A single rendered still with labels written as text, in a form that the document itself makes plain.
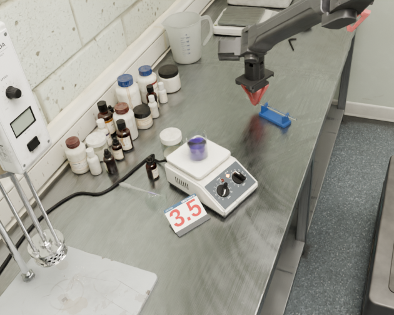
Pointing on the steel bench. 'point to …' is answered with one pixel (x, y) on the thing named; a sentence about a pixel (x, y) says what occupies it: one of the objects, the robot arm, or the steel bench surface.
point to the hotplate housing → (189, 184)
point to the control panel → (237, 190)
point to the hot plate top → (200, 171)
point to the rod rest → (274, 117)
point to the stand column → (9, 244)
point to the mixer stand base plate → (78, 288)
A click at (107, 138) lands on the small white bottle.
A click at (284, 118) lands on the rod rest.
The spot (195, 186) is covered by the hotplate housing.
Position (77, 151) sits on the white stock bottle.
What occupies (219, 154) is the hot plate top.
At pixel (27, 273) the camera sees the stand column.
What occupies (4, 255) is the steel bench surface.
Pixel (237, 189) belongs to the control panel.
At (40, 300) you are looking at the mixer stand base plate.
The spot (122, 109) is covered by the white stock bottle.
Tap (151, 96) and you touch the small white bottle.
